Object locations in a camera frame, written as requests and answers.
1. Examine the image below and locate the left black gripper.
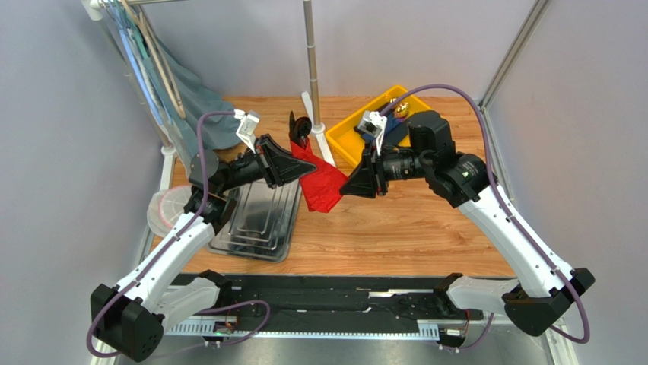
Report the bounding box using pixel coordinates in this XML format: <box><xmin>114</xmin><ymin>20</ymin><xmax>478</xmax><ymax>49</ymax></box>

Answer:
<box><xmin>218</xmin><ymin>134</ymin><xmax>316</xmax><ymax>195</ymax></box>

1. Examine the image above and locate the red paper napkin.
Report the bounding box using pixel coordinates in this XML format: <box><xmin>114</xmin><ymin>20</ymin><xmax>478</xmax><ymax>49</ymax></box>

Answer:
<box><xmin>291</xmin><ymin>140</ymin><xmax>348</xmax><ymax>213</ymax></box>

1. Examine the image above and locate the black spoon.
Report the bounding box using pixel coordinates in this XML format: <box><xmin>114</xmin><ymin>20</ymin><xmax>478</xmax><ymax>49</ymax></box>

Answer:
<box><xmin>293</xmin><ymin>116</ymin><xmax>313</xmax><ymax>150</ymax></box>

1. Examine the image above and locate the black knife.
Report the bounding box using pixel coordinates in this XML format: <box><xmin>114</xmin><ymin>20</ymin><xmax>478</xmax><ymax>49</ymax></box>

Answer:
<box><xmin>288</xmin><ymin>111</ymin><xmax>298</xmax><ymax>144</ymax></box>

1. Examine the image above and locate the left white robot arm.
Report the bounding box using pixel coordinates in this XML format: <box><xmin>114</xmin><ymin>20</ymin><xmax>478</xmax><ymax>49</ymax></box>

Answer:
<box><xmin>86</xmin><ymin>135</ymin><xmax>316</xmax><ymax>362</ymax></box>

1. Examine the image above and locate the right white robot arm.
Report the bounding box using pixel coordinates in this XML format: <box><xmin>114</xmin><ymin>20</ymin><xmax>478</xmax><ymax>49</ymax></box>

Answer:
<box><xmin>339</xmin><ymin>110</ymin><xmax>595</xmax><ymax>337</ymax></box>

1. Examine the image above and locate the blue napkin roll gold spoon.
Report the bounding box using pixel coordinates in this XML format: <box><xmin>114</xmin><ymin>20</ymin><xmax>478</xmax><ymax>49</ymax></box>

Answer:
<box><xmin>354</xmin><ymin>103</ymin><xmax>408</xmax><ymax>146</ymax></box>

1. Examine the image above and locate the yellow plastic bin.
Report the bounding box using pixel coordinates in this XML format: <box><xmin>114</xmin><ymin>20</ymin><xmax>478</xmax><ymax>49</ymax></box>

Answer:
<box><xmin>326</xmin><ymin>85</ymin><xmax>407</xmax><ymax>167</ymax></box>

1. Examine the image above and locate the metal pole white base stand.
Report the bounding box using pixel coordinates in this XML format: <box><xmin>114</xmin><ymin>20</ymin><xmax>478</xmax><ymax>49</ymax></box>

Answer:
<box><xmin>301</xmin><ymin>0</ymin><xmax>335</xmax><ymax>167</ymax></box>

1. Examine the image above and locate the metal tray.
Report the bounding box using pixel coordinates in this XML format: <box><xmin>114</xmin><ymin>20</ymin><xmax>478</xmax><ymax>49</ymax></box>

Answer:
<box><xmin>205</xmin><ymin>180</ymin><xmax>302</xmax><ymax>263</ymax></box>

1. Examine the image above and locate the wooden clothes hanger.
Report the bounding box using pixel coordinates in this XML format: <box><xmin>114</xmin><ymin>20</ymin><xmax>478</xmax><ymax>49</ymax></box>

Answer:
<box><xmin>120</xmin><ymin>0</ymin><xmax>186</xmax><ymax>119</ymax></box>

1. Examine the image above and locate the white pink mesh cover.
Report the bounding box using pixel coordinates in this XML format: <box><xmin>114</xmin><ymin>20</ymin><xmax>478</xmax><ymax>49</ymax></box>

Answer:
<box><xmin>147</xmin><ymin>185</ymin><xmax>192</xmax><ymax>237</ymax></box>

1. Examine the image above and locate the grey-blue hanging cloth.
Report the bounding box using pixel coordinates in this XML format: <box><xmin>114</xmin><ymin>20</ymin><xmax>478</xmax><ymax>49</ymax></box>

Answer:
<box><xmin>113</xmin><ymin>5</ymin><xmax>239</xmax><ymax>163</ymax></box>

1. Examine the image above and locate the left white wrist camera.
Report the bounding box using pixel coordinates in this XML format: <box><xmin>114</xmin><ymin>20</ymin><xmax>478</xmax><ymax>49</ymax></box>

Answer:
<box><xmin>234</xmin><ymin>109</ymin><xmax>260</xmax><ymax>154</ymax></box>

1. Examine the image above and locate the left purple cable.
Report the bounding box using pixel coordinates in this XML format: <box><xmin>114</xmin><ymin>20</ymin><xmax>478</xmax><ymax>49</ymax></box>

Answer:
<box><xmin>86</xmin><ymin>109</ymin><xmax>272</xmax><ymax>360</ymax></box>

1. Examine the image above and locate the purple cable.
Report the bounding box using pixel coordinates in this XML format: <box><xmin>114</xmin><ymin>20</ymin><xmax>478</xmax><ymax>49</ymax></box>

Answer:
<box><xmin>376</xmin><ymin>83</ymin><xmax>592</xmax><ymax>353</ymax></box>
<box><xmin>86</xmin><ymin>109</ymin><xmax>272</xmax><ymax>360</ymax></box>

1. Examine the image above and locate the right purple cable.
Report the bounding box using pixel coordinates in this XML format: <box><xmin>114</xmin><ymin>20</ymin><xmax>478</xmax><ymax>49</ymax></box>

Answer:
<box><xmin>376</xmin><ymin>83</ymin><xmax>592</xmax><ymax>353</ymax></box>

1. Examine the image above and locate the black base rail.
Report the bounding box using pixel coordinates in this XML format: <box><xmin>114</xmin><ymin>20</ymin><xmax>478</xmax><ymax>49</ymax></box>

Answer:
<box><xmin>172</xmin><ymin>271</ymin><xmax>507</xmax><ymax>335</ymax></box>

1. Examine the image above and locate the white clothes rack post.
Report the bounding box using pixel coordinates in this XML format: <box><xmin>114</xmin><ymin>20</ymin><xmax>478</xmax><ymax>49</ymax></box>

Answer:
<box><xmin>81</xmin><ymin>1</ymin><xmax>176</xmax><ymax>157</ymax></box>

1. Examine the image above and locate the aluminium frame post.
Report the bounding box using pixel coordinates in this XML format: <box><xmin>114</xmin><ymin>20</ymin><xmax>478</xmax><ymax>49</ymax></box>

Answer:
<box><xmin>479</xmin><ymin>0</ymin><xmax>552</xmax><ymax>110</ymax></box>

